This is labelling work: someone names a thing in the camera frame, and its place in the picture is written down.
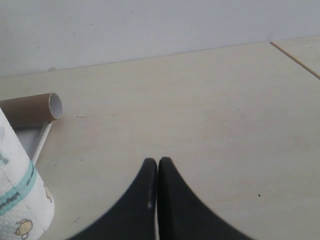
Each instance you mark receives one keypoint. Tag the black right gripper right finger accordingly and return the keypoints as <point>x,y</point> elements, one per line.
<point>181,215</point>

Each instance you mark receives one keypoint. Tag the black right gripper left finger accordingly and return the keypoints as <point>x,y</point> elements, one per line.
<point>132,217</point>

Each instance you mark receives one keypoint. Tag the brown cardboard tube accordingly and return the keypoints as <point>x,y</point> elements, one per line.
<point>32,110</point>

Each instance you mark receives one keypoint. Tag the printed white paper towel roll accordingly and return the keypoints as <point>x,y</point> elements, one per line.
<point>27,207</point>

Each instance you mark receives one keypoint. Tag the white rectangular plastic tray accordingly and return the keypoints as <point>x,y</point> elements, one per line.
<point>33,138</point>

